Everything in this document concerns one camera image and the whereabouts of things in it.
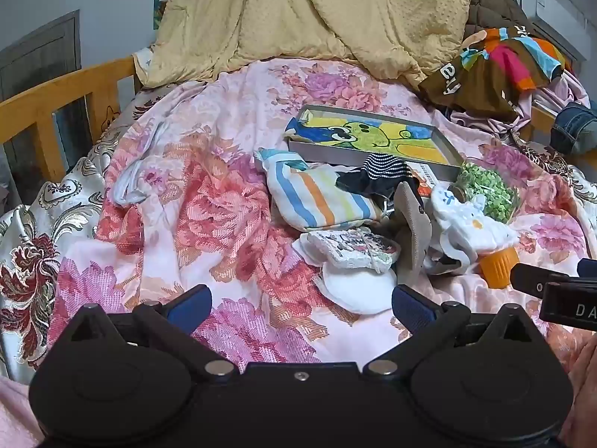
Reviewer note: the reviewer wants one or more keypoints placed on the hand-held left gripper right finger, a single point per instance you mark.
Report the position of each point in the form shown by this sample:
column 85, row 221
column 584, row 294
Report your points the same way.
column 410, row 308

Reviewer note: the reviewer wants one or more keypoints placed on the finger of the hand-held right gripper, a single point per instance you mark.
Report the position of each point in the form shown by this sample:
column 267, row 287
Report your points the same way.
column 588, row 267
column 531, row 280

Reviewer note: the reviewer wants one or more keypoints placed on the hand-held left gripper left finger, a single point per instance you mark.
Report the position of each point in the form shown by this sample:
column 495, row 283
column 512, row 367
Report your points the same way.
column 191, row 305

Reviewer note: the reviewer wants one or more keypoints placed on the orange ribbed sock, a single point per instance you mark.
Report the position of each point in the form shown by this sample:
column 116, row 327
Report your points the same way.
column 499, row 266

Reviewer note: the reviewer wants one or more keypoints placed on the white printed gauze cloth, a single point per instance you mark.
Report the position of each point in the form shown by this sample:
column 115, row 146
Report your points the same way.
column 471, row 233

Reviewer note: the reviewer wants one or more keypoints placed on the beige sock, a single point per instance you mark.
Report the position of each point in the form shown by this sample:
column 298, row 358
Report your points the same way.
column 413, row 228

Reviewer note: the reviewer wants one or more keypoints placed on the white cartoon printed socks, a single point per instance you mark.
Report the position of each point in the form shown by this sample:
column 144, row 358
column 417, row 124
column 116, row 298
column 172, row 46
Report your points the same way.
column 345, row 247

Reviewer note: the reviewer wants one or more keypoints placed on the navy white striped sock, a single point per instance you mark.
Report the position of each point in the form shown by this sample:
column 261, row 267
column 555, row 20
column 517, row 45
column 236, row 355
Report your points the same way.
column 382, row 165

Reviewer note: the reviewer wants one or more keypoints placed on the blue orange striped cloth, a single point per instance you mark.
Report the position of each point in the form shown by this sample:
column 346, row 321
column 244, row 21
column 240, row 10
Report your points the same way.
column 317, row 196

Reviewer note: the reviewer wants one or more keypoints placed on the grey tray box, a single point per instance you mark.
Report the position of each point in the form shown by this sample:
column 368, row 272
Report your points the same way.
column 326, row 151

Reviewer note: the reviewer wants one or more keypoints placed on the person's right forearm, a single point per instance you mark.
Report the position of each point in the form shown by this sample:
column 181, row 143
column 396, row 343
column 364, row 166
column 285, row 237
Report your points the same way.
column 583, row 396

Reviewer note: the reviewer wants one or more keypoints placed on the pink floral bedsheet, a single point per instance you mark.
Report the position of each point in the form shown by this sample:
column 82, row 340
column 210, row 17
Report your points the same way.
column 210, row 224

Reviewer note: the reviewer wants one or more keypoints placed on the glass jar of green stars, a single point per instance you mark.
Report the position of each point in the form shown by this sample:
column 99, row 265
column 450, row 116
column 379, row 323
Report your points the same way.
column 485, row 186

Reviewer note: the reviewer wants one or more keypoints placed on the orange white carton box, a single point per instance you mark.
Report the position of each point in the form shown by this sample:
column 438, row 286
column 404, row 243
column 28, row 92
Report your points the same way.
column 425, row 186

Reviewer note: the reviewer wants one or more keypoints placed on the blue jeans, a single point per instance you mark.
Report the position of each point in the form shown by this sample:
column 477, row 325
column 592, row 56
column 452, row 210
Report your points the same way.
column 576, row 126

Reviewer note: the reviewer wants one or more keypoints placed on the yellow blue cartoon cloth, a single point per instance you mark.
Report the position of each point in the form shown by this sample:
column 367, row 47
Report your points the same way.
column 373, row 135

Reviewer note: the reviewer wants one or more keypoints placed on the brown colourful striped garment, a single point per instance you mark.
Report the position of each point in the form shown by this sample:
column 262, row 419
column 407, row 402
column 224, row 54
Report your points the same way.
column 475, row 88

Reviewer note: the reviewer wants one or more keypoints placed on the pink fleece blanket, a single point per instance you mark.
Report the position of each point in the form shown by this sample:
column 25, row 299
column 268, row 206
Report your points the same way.
column 14, row 410

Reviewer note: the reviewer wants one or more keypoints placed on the white star printed cloth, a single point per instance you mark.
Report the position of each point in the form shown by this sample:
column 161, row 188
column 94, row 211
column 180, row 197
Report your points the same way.
column 142, row 65

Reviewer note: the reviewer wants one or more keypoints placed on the white air conditioner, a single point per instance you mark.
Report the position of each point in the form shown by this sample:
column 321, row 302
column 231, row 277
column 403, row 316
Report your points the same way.
column 555, row 9

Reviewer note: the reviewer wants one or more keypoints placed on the brown quilted jacket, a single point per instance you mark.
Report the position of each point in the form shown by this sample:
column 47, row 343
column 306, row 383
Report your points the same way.
column 489, row 4

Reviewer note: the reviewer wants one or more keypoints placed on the grey door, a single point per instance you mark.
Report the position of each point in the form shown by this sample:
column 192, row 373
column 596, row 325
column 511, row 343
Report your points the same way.
column 42, row 51

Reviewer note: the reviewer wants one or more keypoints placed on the yellow dotted quilt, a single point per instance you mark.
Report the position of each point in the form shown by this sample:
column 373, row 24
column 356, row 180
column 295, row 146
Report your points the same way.
column 303, row 18

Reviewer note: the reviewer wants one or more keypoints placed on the wooden bed frame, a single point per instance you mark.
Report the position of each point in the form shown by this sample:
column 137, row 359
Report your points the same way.
column 46, row 98

